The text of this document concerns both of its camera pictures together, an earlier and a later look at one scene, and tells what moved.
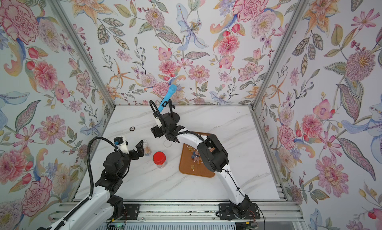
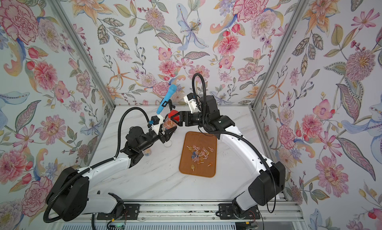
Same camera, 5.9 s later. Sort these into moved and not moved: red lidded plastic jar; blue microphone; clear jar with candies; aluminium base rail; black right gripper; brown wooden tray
Moved: red lidded plastic jar; black right gripper
Not moved: blue microphone; brown wooden tray; clear jar with candies; aluminium base rail
